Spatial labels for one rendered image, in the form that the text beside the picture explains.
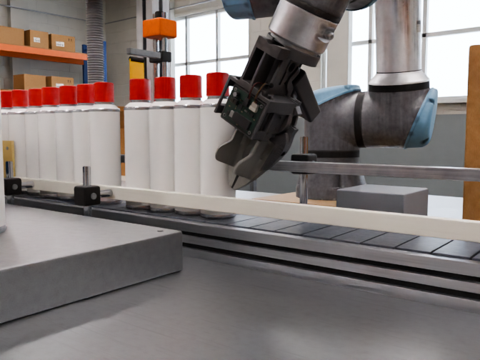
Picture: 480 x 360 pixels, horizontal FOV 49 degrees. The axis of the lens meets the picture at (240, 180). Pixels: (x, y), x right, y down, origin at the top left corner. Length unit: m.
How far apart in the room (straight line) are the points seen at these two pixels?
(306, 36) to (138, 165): 0.35
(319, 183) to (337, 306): 0.56
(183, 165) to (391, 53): 0.48
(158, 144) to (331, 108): 0.41
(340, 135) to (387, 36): 0.21
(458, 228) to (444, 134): 5.77
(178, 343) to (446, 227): 0.29
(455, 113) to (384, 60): 5.25
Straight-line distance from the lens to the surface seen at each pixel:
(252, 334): 0.47
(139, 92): 0.85
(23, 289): 0.54
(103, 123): 0.91
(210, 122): 0.73
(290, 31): 0.63
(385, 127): 1.06
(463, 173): 0.63
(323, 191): 1.07
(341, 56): 6.82
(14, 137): 1.13
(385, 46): 1.06
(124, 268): 0.60
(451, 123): 6.30
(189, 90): 0.78
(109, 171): 0.91
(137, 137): 0.84
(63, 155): 1.00
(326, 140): 1.08
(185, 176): 0.77
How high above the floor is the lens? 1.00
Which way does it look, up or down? 5 degrees down
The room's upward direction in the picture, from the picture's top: straight up
